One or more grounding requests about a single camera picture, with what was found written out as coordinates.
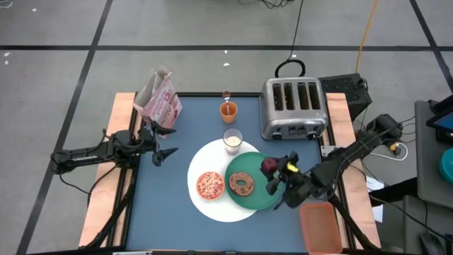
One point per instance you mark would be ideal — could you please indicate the black ventilated equipment box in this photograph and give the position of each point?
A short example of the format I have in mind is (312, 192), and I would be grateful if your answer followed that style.
(343, 90)

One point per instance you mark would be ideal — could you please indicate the metal spoon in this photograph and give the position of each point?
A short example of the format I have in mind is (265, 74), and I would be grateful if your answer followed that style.
(227, 102)

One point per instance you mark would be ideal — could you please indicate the teal round container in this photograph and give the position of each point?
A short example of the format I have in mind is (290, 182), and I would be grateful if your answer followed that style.
(447, 166)

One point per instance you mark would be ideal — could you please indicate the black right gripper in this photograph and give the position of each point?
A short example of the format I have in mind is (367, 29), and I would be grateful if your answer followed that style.
(299, 187)

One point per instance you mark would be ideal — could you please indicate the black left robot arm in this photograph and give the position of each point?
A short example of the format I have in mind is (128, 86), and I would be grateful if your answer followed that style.
(85, 156)

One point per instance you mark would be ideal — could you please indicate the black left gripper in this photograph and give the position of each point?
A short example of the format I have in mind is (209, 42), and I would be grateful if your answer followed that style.
(147, 141)

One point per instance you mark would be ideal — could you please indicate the silver four-slot toaster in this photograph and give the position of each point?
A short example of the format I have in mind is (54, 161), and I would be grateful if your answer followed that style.
(293, 120)

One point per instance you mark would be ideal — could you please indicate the white round plate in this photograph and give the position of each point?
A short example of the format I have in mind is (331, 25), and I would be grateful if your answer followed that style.
(205, 159)

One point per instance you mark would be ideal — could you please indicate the clear drinking glass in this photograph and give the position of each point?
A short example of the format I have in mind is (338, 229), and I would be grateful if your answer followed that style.
(233, 141)

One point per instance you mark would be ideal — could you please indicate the dark red apple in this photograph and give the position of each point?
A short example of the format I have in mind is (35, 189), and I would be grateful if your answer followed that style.
(270, 165)

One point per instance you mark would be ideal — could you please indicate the teal round plate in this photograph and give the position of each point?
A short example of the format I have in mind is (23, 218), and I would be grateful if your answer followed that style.
(258, 191)

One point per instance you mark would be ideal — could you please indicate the black tablet blue screen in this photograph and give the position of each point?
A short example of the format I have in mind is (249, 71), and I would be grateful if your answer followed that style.
(444, 120)

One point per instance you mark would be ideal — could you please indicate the orange plastic container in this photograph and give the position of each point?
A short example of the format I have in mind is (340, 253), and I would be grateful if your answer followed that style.
(320, 228)

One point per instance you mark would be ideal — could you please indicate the white paper sheets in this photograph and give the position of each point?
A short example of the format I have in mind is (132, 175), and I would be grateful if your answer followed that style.
(373, 184)

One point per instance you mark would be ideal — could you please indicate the orange plastic cup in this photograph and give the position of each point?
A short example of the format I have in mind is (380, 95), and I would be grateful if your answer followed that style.
(228, 117)

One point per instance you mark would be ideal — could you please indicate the brown bagel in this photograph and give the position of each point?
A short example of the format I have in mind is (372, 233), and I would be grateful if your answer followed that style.
(235, 187)

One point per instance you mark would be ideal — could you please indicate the wooden side board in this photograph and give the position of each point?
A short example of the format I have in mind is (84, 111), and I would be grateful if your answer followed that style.
(106, 198)
(336, 117)

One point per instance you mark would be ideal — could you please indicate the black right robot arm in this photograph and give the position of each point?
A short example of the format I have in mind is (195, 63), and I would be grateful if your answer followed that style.
(354, 150)

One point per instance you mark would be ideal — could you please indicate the grey equipment cart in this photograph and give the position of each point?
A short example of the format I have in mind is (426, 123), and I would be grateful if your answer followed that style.
(428, 170)

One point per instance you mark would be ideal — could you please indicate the pink cereal box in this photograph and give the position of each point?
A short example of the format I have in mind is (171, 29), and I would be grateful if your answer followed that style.
(161, 102)

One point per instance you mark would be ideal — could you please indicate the red bowl of cereal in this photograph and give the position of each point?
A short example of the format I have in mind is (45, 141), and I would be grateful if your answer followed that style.
(210, 185)

